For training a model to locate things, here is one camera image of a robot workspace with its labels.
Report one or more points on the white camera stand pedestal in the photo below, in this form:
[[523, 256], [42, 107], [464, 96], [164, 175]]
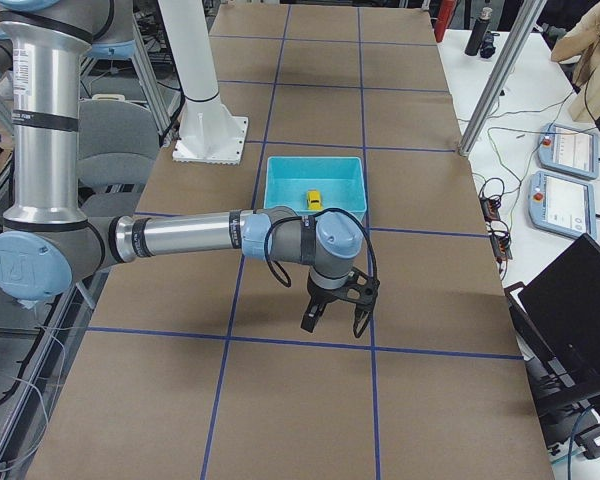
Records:
[[208, 132]]

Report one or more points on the light blue plastic bin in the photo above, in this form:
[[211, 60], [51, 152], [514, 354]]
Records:
[[339, 179]]

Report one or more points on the yellow beetle toy car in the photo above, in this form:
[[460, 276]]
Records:
[[314, 200]]

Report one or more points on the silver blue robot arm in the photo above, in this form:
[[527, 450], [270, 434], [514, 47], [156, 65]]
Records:
[[49, 243]]

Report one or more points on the black water bottle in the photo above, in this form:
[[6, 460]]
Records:
[[480, 42]]

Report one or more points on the small electronics board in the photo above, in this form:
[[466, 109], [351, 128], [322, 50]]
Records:
[[498, 231]]

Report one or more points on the black laptop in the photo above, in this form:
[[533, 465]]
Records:
[[562, 305]]

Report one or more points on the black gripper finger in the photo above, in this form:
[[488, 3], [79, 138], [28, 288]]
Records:
[[312, 315]]

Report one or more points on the teach pendant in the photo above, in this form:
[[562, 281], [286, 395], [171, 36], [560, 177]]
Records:
[[569, 151], [562, 205]]

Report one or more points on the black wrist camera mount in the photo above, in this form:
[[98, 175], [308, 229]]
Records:
[[360, 289]]

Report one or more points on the upper teach pendant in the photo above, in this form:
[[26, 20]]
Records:
[[569, 151]]

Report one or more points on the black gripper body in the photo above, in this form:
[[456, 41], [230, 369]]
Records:
[[321, 292]]

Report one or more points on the aluminium frame post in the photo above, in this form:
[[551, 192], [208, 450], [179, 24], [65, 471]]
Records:
[[516, 39]]

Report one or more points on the grey office chair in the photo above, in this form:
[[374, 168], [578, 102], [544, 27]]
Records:
[[118, 146]]

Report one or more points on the lower teach pendant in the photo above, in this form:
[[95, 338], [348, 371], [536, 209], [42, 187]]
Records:
[[562, 205]]

